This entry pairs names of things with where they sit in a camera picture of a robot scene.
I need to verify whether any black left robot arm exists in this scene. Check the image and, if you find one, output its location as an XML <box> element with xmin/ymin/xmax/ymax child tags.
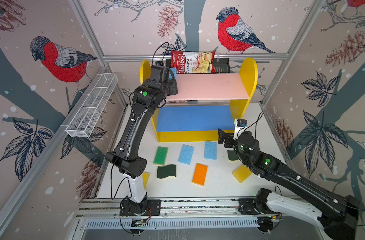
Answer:
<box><xmin>105</xmin><ymin>66</ymin><xmax>178</xmax><ymax>204</ymax></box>

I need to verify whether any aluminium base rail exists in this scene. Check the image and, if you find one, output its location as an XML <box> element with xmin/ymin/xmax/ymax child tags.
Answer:
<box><xmin>71</xmin><ymin>194</ymin><xmax>322</xmax><ymax>236</ymax></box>

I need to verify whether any dark green wavy sponge left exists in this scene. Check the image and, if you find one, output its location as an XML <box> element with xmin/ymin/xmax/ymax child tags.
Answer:
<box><xmin>156</xmin><ymin>165</ymin><xmax>176</xmax><ymax>179</ymax></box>

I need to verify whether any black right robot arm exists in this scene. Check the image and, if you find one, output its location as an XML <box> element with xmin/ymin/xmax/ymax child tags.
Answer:
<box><xmin>218</xmin><ymin>130</ymin><xmax>360</xmax><ymax>240</ymax></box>

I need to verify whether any white mesh wall tray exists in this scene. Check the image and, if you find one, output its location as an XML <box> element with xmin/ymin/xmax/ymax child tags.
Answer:
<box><xmin>65</xmin><ymin>73</ymin><xmax>118</xmax><ymax>138</ymax></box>

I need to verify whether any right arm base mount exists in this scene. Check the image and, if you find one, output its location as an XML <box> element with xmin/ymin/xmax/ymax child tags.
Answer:
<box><xmin>238</xmin><ymin>188</ymin><xmax>275</xmax><ymax>215</ymax></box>

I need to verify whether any yellow sponge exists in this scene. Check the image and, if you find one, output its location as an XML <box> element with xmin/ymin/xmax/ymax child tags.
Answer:
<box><xmin>142</xmin><ymin>172</ymin><xmax>150</xmax><ymax>188</ymax></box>
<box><xmin>232</xmin><ymin>165</ymin><xmax>253</xmax><ymax>183</ymax></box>

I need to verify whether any light blue sponge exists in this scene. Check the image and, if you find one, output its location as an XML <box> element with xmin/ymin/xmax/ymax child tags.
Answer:
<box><xmin>168</xmin><ymin>68</ymin><xmax>177</xmax><ymax>81</ymax></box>
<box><xmin>204</xmin><ymin>142</ymin><xmax>217</xmax><ymax>160</ymax></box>
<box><xmin>178</xmin><ymin>145</ymin><xmax>195</xmax><ymax>165</ymax></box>

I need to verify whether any yellow sponge right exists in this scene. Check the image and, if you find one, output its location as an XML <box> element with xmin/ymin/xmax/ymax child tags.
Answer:
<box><xmin>232</xmin><ymin>165</ymin><xmax>253</xmax><ymax>183</ymax></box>

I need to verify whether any dark green wavy sponge right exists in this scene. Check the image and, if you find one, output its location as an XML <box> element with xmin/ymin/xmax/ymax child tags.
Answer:
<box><xmin>227</xmin><ymin>150</ymin><xmax>239</xmax><ymax>161</ymax></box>

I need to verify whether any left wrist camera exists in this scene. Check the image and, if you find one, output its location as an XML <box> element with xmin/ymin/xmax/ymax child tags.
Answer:
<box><xmin>155</xmin><ymin>61</ymin><xmax>166</xmax><ymax>67</ymax></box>

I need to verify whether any red cassava chips bag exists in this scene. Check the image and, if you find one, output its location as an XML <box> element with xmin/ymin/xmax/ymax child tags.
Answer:
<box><xmin>171</xmin><ymin>51</ymin><xmax>216</xmax><ymax>74</ymax></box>

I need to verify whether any pink upper shelf board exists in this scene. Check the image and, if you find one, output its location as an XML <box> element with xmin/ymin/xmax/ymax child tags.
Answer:
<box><xmin>166</xmin><ymin>74</ymin><xmax>250</xmax><ymax>101</ymax></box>

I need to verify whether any yellow sponge left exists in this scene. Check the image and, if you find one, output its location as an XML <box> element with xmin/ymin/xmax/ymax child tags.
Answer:
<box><xmin>142</xmin><ymin>172</ymin><xmax>150</xmax><ymax>188</ymax></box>

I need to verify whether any dark green wavy sponge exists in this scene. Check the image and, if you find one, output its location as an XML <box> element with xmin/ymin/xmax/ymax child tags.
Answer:
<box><xmin>156</xmin><ymin>165</ymin><xmax>176</xmax><ymax>179</ymax></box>
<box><xmin>227</xmin><ymin>150</ymin><xmax>239</xmax><ymax>161</ymax></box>

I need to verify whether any yellow shelf unit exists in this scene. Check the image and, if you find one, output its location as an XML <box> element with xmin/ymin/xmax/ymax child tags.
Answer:
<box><xmin>150</xmin><ymin>58</ymin><xmax>258</xmax><ymax>143</ymax></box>

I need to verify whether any orange sponge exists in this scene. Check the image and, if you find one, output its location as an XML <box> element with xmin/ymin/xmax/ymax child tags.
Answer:
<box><xmin>192</xmin><ymin>163</ymin><xmax>208</xmax><ymax>186</ymax></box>

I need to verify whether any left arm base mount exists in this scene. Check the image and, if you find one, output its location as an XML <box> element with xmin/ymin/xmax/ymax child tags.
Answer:
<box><xmin>120</xmin><ymin>194</ymin><xmax>161</xmax><ymax>217</ymax></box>

